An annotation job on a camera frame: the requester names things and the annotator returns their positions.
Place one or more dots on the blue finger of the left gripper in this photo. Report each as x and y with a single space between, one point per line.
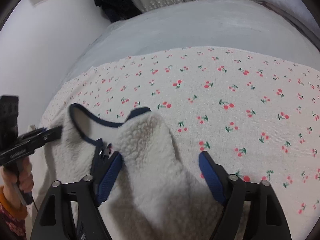
39 137

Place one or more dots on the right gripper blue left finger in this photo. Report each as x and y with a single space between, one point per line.
107 176

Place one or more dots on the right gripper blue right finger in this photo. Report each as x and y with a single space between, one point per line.
215 176

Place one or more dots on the white fleece zip jacket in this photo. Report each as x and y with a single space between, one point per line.
154 196

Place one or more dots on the person's left hand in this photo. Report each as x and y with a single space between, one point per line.
25 180

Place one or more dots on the cherry print bed cloth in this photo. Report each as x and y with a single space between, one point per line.
256 115

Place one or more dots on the grey bed with sheet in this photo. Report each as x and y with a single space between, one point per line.
236 24

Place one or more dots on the black hanging garment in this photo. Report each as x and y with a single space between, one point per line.
118 10

